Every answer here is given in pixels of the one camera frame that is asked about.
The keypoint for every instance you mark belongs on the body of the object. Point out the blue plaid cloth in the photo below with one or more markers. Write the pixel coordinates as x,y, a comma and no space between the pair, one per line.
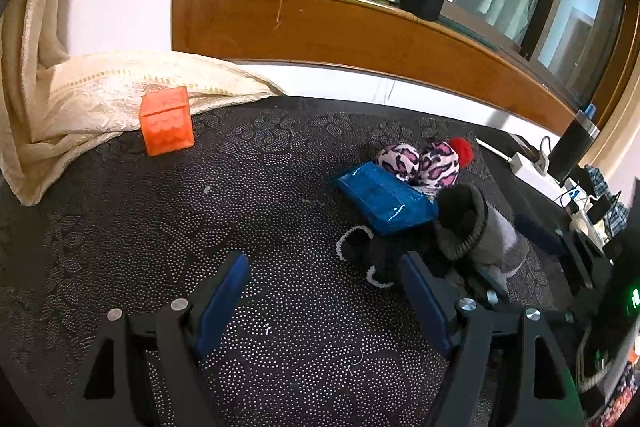
607,194

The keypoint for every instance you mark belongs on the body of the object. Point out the cream patterned curtain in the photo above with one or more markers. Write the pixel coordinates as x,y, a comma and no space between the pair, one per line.
95,92

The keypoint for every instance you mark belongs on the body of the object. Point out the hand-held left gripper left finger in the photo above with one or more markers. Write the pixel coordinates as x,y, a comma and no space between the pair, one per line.
224,302

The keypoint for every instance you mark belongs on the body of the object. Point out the orange plastic storage box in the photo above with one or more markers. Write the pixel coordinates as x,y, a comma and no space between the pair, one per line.
166,123

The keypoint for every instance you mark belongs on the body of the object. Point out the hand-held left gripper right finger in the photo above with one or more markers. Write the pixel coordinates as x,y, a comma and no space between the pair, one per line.
424,302

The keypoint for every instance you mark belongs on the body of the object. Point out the pink leopard print sock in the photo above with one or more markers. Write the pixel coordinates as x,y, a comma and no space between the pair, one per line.
437,164

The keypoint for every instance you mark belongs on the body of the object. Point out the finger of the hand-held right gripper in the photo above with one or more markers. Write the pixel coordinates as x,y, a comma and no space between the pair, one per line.
487,287
540,237

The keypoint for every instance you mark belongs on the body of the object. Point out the black sock with white trim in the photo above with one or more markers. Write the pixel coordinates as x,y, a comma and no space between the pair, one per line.
367,257

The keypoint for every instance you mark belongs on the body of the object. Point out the wooden window frame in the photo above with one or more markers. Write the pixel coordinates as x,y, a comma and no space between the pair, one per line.
310,32

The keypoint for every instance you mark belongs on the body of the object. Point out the blue plastic packet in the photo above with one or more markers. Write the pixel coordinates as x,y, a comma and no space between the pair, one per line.
384,197

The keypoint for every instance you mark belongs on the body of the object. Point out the white power strip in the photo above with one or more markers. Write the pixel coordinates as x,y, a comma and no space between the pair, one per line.
537,174

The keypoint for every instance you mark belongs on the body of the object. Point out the grey and black sock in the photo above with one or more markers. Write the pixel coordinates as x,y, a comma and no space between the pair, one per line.
475,227

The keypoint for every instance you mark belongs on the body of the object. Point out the black tumbler bottle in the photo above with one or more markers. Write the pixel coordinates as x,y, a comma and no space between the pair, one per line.
572,147

